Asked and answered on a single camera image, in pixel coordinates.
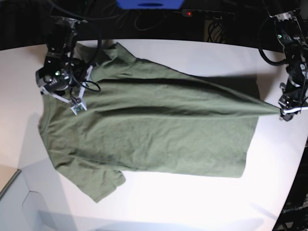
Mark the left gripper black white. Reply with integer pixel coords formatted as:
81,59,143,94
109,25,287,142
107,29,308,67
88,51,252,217
278,83,308,122

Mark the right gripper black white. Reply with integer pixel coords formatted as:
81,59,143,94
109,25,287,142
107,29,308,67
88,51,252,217
39,64,96,115

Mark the olive green t-shirt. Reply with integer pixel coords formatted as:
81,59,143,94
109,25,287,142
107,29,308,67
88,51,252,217
38,43,280,202

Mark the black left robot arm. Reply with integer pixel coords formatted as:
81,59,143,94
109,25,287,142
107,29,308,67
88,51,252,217
257,0,308,121

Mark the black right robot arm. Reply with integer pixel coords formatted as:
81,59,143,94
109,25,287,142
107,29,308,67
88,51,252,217
35,16,102,115

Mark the blue box at table back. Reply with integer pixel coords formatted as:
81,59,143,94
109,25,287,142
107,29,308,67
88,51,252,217
116,0,184,10

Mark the black power strip red light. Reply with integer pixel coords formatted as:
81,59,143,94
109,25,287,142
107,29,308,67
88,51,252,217
181,9,235,20

